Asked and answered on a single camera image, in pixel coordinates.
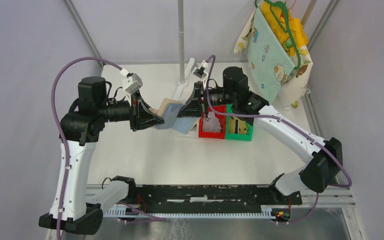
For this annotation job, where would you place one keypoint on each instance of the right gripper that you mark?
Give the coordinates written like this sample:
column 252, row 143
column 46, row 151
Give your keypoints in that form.
column 193, row 107

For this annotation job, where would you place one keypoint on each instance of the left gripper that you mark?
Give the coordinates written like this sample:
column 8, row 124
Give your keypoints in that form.
column 140, row 116

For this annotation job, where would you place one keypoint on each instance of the beige card holder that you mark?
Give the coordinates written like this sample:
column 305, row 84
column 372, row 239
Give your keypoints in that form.
column 168, row 110

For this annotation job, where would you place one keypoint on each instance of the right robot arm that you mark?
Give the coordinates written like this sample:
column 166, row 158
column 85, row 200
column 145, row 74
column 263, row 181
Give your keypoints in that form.
column 322, row 158

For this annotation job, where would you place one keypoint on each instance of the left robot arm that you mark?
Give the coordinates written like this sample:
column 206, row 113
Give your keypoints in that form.
column 71, row 210

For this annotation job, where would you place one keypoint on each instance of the white cards in red bin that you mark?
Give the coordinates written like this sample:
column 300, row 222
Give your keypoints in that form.
column 213, row 123

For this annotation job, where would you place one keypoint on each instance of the white stand base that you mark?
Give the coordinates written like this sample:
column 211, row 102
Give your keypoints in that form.
column 183, row 82

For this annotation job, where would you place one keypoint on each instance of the grey stand pole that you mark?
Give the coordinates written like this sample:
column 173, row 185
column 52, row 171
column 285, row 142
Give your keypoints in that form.
column 181, row 38

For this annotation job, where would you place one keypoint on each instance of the clear plastic bin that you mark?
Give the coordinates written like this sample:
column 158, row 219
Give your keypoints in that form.
column 192, row 126

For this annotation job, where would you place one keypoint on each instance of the brown item in green bin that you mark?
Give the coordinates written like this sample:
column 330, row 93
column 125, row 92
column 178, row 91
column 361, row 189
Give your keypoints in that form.
column 237, row 126

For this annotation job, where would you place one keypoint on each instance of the green plastic bin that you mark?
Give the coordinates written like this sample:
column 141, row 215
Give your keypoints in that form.
column 247, row 137

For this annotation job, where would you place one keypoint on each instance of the mint cartoon cloth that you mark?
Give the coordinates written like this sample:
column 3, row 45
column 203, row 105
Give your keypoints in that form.
column 271, row 67

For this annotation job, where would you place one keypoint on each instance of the cream patterned cloth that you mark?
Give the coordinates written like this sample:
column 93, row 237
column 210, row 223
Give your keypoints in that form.
column 290, row 33

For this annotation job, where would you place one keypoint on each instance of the green clothes hanger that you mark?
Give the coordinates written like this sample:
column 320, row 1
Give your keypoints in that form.
column 286, row 30

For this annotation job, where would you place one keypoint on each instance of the yellow cloth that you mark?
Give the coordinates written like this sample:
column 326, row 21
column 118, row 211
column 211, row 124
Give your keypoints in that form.
column 289, row 30

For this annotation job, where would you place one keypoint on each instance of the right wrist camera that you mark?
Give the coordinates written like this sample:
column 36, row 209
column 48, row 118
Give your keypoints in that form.
column 200, row 71

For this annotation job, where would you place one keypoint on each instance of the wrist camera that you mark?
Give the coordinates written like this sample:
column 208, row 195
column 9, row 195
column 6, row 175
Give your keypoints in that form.
column 200, row 71
column 131, row 84

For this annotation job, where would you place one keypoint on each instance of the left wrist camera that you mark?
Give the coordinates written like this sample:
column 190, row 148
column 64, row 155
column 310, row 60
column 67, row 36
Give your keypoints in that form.
column 131, row 84

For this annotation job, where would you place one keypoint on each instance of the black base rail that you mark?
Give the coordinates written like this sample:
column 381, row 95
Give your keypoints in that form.
column 208, row 199

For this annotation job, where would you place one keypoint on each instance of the white cable duct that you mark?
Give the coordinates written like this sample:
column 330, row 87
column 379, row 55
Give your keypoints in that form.
column 121, row 211

